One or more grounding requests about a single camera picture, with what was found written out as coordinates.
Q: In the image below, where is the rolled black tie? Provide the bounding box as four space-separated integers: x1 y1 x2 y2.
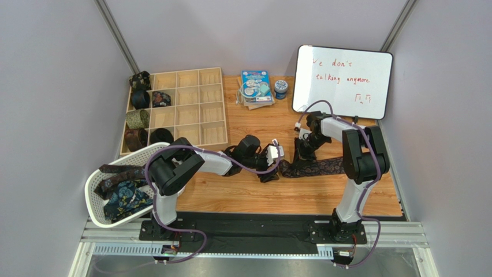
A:
150 128 174 144

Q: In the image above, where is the wooden compartment tray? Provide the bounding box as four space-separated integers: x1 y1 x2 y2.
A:
146 67 229 150

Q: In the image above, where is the blue floral tie in basket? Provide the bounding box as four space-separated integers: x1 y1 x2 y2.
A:
103 179 153 223

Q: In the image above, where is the white plastic basket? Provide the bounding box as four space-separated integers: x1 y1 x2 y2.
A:
84 143 169 229

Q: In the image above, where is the rolled brown tie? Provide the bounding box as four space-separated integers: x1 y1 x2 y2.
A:
124 129 148 152

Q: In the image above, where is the dark brown tie in basket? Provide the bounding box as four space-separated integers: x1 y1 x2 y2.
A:
94 164 147 200

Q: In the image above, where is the rolled dark floral tie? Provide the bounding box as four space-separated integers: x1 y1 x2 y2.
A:
129 71 152 91

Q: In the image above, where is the rolled olive green tie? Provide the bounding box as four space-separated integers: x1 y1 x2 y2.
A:
125 109 150 129

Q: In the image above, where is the small blue round tin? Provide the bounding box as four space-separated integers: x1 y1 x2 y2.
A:
274 80 288 99

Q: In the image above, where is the purple cable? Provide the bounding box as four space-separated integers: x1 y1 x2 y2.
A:
144 138 284 266
294 99 382 268

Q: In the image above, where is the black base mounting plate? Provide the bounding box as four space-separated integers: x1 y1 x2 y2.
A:
139 212 367 254

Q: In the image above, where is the rolled dark patterned tie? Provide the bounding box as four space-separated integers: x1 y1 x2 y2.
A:
152 91 172 108

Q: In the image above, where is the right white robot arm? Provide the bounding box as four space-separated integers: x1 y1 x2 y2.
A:
291 111 390 242

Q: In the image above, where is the white whiteboard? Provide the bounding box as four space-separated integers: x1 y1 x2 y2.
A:
292 45 393 120

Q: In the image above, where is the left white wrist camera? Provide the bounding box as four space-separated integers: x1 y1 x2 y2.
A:
266 138 285 166

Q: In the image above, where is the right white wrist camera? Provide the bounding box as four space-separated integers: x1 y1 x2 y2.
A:
294 122 311 140

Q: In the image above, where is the aluminium frame rail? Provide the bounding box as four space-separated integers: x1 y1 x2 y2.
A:
69 212 438 276

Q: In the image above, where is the blue book stack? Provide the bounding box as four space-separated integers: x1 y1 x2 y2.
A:
236 70 275 110

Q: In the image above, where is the rolled navy tie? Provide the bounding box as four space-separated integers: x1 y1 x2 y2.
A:
130 90 150 110

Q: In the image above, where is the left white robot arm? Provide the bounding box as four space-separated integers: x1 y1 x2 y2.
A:
144 135 284 229

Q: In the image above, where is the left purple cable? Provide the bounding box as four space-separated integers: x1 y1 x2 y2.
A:
144 138 284 266

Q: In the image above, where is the dark blue paisley tie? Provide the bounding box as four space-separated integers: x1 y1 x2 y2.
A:
279 157 345 178

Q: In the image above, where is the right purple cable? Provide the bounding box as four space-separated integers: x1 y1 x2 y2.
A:
294 99 382 268

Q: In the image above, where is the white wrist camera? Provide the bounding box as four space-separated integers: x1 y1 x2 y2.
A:
266 138 285 166
294 122 311 140

